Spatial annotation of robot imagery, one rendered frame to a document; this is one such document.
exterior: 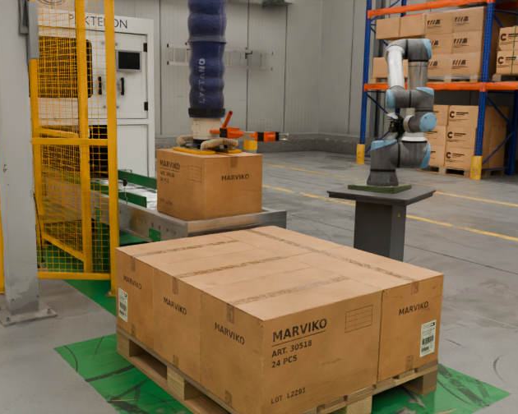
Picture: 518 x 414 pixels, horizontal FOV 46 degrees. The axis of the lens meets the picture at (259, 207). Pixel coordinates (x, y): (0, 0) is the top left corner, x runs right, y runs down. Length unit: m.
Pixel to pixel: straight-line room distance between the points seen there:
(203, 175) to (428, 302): 1.44
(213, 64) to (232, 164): 0.61
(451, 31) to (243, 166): 8.14
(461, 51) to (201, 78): 7.92
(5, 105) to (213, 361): 1.92
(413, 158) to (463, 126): 7.48
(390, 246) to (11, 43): 2.40
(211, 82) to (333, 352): 1.90
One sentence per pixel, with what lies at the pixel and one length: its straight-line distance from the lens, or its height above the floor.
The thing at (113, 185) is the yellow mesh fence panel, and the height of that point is 0.72.
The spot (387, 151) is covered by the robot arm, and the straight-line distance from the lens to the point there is 3.65.
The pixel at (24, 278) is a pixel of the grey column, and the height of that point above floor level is 0.23.
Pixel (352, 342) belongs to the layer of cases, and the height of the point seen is 0.36.
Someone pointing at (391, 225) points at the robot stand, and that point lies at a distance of 3.63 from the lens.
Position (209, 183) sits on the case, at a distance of 3.43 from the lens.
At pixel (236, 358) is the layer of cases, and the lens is 2.27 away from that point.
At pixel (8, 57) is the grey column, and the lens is 3.63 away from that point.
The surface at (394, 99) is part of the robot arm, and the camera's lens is 3.15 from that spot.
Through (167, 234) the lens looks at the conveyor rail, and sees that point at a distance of 3.54.
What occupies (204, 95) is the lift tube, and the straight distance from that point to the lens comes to 3.66.
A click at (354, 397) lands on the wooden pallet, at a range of 2.55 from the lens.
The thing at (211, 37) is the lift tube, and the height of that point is 1.62.
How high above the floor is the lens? 1.28
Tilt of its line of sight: 10 degrees down
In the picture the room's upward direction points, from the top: 1 degrees clockwise
